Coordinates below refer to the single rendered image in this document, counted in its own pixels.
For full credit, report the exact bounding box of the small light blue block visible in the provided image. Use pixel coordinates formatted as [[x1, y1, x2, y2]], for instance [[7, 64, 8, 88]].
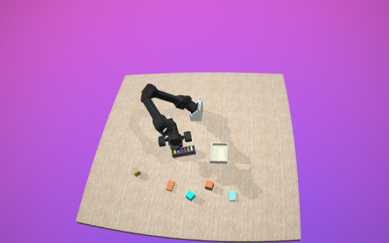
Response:
[[229, 191, 236, 202]]

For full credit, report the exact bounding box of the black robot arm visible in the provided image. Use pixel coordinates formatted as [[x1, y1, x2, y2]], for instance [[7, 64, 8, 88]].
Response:
[[140, 84, 199, 151]]

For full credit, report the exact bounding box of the cyan cube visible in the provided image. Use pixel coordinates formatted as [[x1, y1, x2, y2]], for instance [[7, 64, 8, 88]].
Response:
[[186, 191, 196, 201]]

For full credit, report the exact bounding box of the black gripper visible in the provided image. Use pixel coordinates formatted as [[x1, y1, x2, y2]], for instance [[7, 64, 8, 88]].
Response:
[[158, 131, 192, 146]]

